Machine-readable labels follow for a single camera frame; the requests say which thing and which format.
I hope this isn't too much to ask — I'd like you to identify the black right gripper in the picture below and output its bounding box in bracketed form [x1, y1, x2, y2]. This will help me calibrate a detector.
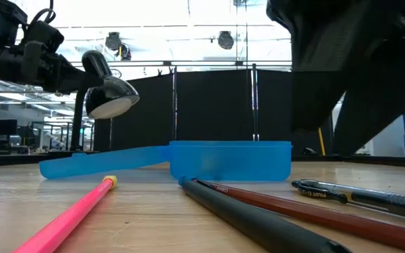
[265, 0, 405, 157]

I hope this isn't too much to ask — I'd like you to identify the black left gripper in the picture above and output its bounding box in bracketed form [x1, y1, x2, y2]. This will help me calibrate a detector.
[40, 48, 104, 94]

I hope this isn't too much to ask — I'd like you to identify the clear Pilot G-2 pen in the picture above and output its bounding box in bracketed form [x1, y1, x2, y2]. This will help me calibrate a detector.
[291, 179, 405, 223]

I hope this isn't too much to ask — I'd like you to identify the dark red pencil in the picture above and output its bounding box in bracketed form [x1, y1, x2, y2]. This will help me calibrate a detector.
[197, 179, 405, 253]

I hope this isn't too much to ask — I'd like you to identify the pink pencil with yellow eraser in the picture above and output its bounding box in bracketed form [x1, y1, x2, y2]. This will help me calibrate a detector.
[12, 175, 118, 253]

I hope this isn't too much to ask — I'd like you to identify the black pen with blue tip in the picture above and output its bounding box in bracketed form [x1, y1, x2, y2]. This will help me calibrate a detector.
[178, 175, 352, 253]

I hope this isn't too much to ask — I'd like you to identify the blue translucent plastic pencil box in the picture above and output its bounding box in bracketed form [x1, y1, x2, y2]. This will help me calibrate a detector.
[39, 141, 293, 182]

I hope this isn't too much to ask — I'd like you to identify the black desk lamp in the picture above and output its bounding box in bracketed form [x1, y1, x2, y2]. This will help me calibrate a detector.
[70, 50, 141, 152]

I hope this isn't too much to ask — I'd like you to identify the black ceiling spotlight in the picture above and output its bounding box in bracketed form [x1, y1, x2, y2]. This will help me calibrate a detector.
[117, 42, 132, 61]
[105, 32, 123, 52]
[217, 30, 235, 51]

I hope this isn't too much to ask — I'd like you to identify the black computer monitor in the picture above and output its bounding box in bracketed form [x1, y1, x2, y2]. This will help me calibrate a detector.
[0, 119, 18, 137]

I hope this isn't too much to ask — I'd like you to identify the black folding partition screen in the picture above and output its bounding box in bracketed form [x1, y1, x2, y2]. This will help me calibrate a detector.
[93, 68, 334, 156]

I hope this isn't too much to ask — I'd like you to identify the yellow hanging cable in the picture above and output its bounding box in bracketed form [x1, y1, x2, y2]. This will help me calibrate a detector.
[316, 126, 327, 157]

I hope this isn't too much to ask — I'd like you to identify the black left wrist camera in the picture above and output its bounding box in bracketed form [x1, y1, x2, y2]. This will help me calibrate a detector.
[22, 20, 65, 53]

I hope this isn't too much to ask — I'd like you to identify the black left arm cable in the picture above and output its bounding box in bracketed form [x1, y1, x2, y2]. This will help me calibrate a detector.
[30, 0, 57, 26]

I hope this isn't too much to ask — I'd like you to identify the grey overhead rail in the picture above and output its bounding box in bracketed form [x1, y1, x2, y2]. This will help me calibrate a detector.
[69, 60, 293, 68]

